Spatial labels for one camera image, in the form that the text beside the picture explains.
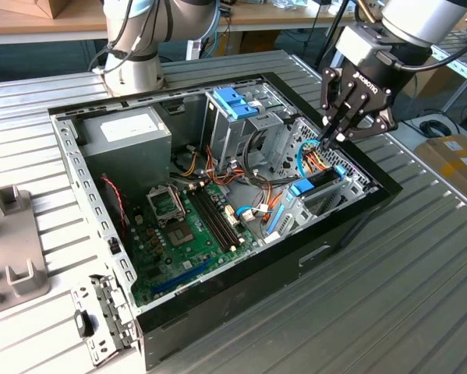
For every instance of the small brown cardboard box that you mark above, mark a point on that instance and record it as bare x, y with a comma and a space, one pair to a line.
46, 8

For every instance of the silver hinged card retainer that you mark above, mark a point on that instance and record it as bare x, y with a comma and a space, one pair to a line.
112, 308

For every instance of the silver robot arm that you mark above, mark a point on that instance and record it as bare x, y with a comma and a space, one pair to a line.
131, 66

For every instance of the black RAM slot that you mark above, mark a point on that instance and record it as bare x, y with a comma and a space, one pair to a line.
210, 222
220, 216

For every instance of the grey parts rack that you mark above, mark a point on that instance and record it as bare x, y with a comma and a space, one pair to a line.
13, 241

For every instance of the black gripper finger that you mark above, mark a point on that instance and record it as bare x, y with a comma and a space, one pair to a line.
328, 89
383, 122

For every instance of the hard disk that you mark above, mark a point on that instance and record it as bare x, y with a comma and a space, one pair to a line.
301, 187

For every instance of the green motherboard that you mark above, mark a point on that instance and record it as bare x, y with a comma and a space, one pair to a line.
202, 253

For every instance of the silver drive cage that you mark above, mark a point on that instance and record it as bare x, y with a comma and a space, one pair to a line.
221, 136

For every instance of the large brown cardboard box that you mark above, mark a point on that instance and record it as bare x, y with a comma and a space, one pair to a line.
424, 83

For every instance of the black tripod pole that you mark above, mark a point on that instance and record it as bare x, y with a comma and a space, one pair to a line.
340, 13

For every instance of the blue plastic drive latch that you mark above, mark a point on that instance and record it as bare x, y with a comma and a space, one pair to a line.
233, 101

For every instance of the cardboard box with labels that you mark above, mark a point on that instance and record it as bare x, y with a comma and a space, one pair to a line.
439, 163

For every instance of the white board power connector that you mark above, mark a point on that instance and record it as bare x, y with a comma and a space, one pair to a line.
231, 217

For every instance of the wooden desk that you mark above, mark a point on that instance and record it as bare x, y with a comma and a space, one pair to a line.
18, 24

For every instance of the silver power supply unit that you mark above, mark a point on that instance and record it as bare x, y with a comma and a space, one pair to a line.
131, 156

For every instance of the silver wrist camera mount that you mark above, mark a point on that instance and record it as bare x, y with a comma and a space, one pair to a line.
359, 43

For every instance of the black case fan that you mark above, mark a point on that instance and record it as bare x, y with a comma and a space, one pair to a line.
112, 218

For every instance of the blue expansion slot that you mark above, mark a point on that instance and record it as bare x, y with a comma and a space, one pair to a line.
182, 277

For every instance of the black PC case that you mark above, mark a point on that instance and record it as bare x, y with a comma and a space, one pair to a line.
256, 288

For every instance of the silver disk bay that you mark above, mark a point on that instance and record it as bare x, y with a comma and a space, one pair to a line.
358, 183

